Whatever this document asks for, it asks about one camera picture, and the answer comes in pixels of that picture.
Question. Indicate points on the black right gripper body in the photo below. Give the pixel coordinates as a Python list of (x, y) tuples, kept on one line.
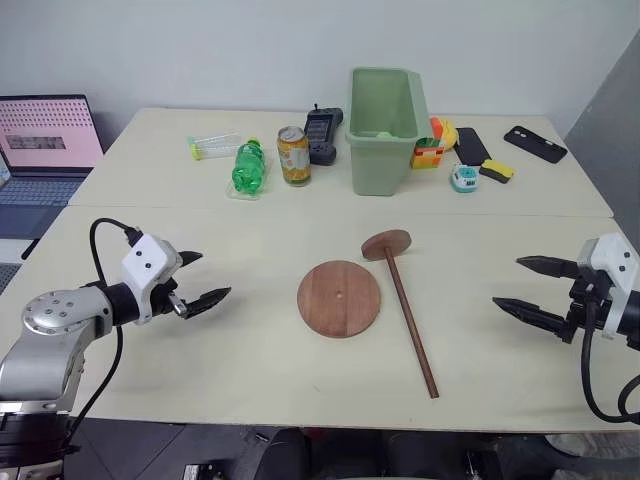
[(590, 300)]

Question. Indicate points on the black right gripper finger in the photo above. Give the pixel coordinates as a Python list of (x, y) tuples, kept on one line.
[(535, 315), (550, 267)]

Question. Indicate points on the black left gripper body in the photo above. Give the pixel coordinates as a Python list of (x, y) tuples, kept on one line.
[(162, 295)]

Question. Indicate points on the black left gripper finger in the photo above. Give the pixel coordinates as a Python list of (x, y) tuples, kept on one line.
[(190, 257), (210, 300)]

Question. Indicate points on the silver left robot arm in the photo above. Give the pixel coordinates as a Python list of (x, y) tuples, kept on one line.
[(50, 310)]

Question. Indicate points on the round wooden disc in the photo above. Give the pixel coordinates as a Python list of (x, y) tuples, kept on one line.
[(325, 300)]

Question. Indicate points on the wooden stick with round base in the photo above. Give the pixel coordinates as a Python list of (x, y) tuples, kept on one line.
[(411, 325)]

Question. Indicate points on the green plastic soda bottle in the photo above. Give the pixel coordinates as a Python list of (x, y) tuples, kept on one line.
[(247, 170)]

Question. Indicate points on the yellow black sponge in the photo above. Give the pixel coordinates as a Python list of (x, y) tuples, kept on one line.
[(497, 171)]

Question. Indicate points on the clear tube with green cap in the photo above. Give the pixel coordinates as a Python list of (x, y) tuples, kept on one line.
[(215, 145)]

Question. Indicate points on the black phone case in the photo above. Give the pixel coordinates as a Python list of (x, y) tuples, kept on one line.
[(535, 145)]

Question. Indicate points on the yellow drink can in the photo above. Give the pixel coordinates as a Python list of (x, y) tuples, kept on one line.
[(295, 160)]

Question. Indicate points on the black smartphone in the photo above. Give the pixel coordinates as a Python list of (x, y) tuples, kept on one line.
[(472, 146)]

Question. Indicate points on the dark side desk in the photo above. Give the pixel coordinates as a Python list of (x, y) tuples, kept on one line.
[(12, 227)]

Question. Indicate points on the orange yellow toy block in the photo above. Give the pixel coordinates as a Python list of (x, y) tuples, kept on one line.
[(427, 155)]

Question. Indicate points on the yellow orange round toy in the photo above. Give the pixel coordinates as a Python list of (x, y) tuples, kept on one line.
[(447, 132)]

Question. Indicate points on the dark rounded shape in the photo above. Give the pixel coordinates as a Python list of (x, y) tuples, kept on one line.
[(280, 455)]

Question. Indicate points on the black handheld controller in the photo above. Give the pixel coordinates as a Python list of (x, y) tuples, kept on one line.
[(322, 135)]

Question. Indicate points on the open laptop with pink screen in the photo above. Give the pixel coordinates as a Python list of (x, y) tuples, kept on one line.
[(45, 135)]

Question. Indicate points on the green plastic bin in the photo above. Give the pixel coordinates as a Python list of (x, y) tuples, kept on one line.
[(375, 165)]

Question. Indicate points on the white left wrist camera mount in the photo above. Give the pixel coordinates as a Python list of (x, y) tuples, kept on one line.
[(147, 260)]

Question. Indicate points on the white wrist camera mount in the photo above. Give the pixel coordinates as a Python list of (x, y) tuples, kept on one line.
[(607, 252), (147, 260)]

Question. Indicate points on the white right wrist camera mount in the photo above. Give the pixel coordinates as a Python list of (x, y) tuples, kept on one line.
[(607, 252)]

